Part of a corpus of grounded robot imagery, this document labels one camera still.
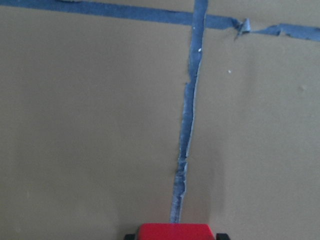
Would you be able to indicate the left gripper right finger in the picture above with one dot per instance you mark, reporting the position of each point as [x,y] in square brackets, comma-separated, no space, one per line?
[222,236]

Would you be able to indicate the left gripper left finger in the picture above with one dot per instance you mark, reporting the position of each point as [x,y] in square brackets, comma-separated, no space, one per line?
[130,236]

